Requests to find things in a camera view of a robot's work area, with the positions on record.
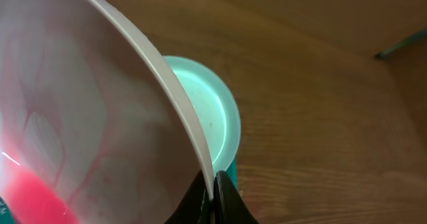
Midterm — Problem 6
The teal plastic tray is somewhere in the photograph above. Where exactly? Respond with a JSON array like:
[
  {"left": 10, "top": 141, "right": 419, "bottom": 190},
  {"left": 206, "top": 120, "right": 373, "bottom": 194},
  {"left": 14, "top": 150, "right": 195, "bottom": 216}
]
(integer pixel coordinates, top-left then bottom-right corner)
[{"left": 226, "top": 159, "right": 238, "bottom": 189}]

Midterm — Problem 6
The light blue plastic plate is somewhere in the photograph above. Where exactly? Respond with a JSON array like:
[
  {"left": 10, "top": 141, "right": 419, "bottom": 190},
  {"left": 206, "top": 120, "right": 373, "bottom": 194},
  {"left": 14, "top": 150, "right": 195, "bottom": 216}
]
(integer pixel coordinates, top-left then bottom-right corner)
[{"left": 165, "top": 56, "right": 241, "bottom": 172}]

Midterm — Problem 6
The white plastic plate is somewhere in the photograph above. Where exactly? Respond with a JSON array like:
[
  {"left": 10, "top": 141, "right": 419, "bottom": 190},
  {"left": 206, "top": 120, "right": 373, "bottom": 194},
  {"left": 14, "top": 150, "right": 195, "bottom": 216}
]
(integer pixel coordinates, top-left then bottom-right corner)
[{"left": 1, "top": 0, "right": 214, "bottom": 224}]

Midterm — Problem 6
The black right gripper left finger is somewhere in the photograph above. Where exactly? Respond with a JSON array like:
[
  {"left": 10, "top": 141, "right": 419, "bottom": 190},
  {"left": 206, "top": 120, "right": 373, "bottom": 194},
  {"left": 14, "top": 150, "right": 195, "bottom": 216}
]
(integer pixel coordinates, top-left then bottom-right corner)
[{"left": 165, "top": 171, "right": 211, "bottom": 224}]

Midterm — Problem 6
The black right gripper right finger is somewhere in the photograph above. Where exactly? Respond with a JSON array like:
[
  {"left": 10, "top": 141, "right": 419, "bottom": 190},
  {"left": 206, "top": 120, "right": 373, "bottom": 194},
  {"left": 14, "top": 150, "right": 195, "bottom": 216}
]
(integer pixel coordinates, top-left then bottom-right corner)
[{"left": 213, "top": 171, "right": 258, "bottom": 224}]

